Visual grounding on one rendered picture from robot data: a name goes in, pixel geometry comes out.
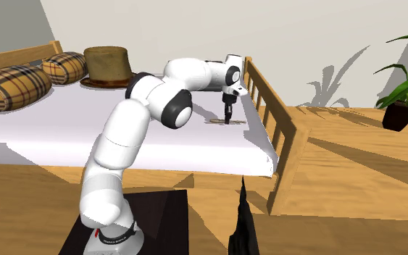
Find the flat brown round disc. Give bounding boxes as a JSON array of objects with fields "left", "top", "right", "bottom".
[{"left": 209, "top": 118, "right": 248, "bottom": 125}]

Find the brown top hat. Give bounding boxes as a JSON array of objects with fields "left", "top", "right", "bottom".
[{"left": 80, "top": 46, "right": 138, "bottom": 89}]

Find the black pointed object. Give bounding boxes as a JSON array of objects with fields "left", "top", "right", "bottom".
[{"left": 228, "top": 175, "right": 262, "bottom": 255}]

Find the dark robot stand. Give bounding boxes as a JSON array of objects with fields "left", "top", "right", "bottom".
[{"left": 58, "top": 189, "right": 190, "bottom": 255}]

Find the wooden bed with white mattress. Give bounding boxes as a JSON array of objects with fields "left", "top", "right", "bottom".
[{"left": 0, "top": 40, "right": 311, "bottom": 217}]

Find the small plaid bolster cushion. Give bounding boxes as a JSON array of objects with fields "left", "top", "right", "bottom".
[{"left": 41, "top": 51, "right": 89, "bottom": 85}]

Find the green plant in dark pot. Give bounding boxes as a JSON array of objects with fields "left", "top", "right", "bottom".
[{"left": 372, "top": 21, "right": 408, "bottom": 133}]

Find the large plaid bolster cushion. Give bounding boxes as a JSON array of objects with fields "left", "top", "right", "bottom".
[{"left": 0, "top": 64, "right": 54, "bottom": 113}]

